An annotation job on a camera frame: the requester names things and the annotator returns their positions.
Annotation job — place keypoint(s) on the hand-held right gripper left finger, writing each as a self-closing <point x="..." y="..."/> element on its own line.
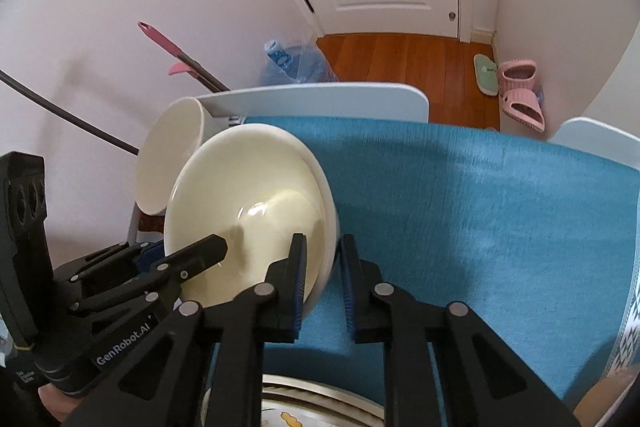
<point x="300" y="287"/>

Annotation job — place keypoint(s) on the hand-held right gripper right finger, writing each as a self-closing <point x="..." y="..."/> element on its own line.
<point x="347" y="287"/>

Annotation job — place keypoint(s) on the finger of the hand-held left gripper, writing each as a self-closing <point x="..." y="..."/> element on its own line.
<point x="200" y="252"/>
<point x="152" y="257"/>

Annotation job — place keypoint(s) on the cream bowl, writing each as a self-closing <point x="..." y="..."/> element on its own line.
<point x="250" y="197"/>

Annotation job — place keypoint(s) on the white bowl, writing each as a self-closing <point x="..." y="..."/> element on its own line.
<point x="165" y="157"/>

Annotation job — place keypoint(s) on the duck print plate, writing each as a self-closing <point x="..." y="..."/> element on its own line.
<point x="310" y="409"/>

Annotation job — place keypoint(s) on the person's left hand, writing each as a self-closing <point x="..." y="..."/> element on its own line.
<point x="57" y="402"/>

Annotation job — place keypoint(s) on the blue tablecloth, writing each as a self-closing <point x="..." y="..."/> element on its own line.
<point x="450" y="207"/>

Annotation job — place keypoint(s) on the black clothes rack bar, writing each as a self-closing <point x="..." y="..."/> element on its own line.
<point x="65" y="113"/>

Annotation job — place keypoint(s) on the blue water bottle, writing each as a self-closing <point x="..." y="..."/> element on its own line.
<point x="295" y="64"/>

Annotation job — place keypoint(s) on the pink slipper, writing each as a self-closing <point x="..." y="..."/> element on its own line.
<point x="525" y="112"/>
<point x="517" y="74"/>

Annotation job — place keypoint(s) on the green slipper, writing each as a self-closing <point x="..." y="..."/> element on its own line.
<point x="485" y="74"/>

